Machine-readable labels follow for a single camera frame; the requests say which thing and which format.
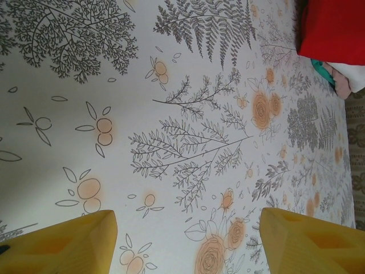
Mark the folded pink t-shirt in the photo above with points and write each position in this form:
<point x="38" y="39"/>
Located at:
<point x="342" y="84"/>

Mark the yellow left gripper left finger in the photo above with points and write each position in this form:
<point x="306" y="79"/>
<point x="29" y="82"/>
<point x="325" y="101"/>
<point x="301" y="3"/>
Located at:
<point x="71" y="248"/>

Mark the red bear print t-shirt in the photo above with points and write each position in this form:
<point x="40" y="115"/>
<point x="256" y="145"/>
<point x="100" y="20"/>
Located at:
<point x="333" y="31"/>

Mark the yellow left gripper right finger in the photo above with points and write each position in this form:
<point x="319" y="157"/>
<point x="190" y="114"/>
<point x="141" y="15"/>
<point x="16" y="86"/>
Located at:
<point x="308" y="245"/>

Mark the floral print tablecloth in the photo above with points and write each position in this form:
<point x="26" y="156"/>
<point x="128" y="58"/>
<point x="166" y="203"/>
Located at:
<point x="171" y="85"/>

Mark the stack of folded clothes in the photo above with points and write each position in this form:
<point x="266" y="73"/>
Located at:
<point x="353" y="77"/>

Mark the folded teal t-shirt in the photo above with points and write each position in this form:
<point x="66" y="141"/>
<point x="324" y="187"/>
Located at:
<point x="320" y="68"/>

